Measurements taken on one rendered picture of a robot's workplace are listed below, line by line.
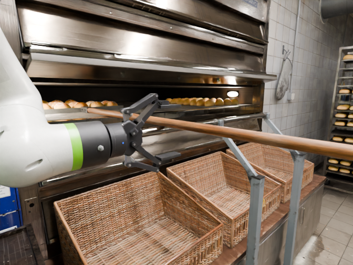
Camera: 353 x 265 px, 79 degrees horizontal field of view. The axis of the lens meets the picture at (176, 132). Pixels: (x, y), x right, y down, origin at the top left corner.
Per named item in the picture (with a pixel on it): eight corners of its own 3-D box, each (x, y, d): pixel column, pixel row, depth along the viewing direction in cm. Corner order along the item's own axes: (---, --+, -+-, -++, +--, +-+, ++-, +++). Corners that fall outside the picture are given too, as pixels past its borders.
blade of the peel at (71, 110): (123, 109, 149) (123, 105, 148) (30, 115, 111) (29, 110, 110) (99, 106, 174) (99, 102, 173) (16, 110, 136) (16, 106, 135)
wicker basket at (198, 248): (57, 259, 94) (50, 201, 89) (158, 211, 132) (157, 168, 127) (107, 357, 59) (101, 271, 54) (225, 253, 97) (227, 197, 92)
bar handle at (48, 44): (34, 56, 72) (33, 58, 73) (123, 64, 94) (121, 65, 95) (31, 39, 72) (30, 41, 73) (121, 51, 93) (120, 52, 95)
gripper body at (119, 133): (95, 120, 48) (131, 116, 54) (97, 156, 50) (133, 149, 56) (109, 124, 42) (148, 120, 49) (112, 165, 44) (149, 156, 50)
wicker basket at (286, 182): (222, 182, 175) (224, 149, 169) (257, 166, 211) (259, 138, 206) (284, 205, 139) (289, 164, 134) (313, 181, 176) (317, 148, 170)
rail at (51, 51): (30, 52, 68) (29, 54, 70) (277, 77, 185) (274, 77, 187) (29, 46, 68) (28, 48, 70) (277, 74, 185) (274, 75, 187)
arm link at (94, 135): (86, 176, 39) (82, 126, 37) (68, 161, 48) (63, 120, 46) (117, 168, 43) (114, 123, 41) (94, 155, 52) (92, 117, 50)
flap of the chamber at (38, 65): (31, 60, 68) (24, 77, 83) (277, 79, 185) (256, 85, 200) (30, 52, 68) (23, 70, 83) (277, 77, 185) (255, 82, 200)
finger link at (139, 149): (134, 140, 49) (131, 145, 48) (164, 163, 56) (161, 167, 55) (126, 137, 52) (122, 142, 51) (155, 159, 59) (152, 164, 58)
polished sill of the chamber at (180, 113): (29, 131, 88) (28, 122, 87) (253, 108, 206) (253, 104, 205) (32, 133, 84) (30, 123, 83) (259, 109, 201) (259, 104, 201)
